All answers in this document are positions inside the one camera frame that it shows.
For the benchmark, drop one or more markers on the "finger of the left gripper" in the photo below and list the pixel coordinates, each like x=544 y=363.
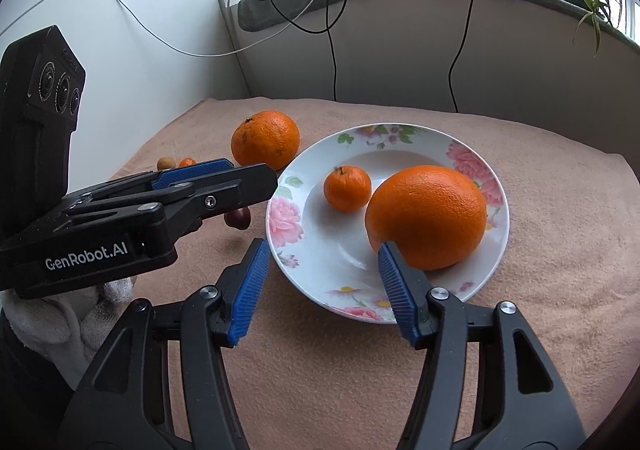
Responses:
x=190 y=174
x=210 y=196

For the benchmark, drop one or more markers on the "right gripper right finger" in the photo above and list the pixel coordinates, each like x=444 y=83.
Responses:
x=487 y=382

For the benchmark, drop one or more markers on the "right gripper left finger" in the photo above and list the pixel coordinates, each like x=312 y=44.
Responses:
x=123 y=400

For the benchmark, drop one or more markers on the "brown longan fruit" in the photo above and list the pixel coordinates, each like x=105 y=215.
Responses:
x=166 y=163

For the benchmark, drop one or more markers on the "small orange kumquat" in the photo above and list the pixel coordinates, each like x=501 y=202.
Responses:
x=187 y=162

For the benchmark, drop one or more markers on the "dark red cherry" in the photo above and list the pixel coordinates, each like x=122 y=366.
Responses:
x=238 y=219

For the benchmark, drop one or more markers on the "large rough orange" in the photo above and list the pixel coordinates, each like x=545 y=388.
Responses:
x=269 y=137

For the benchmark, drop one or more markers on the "small mandarin with stem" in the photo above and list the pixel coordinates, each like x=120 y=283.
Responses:
x=347 y=188

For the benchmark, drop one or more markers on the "large smooth orange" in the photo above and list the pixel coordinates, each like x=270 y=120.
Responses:
x=435 y=215

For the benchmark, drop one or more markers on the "grey gloved left hand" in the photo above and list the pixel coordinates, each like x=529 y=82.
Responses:
x=68 y=329

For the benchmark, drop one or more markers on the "white floral plate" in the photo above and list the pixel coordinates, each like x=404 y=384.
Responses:
x=327 y=256

